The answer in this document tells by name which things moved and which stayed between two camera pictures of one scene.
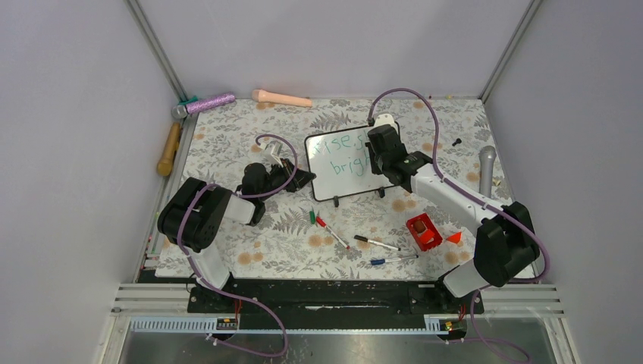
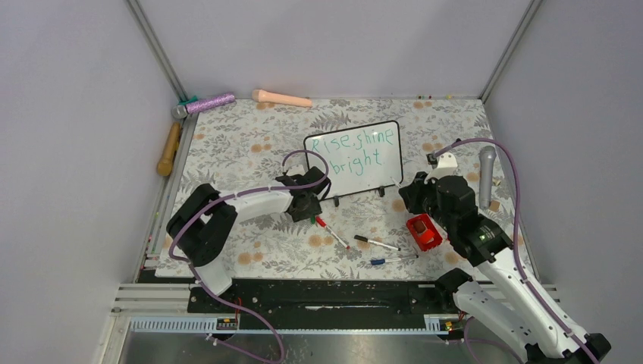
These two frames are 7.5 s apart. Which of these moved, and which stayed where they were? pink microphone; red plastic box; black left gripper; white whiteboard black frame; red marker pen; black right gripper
Moved: black left gripper; black right gripper
Stayed: red plastic box; red marker pen; white whiteboard black frame; pink microphone
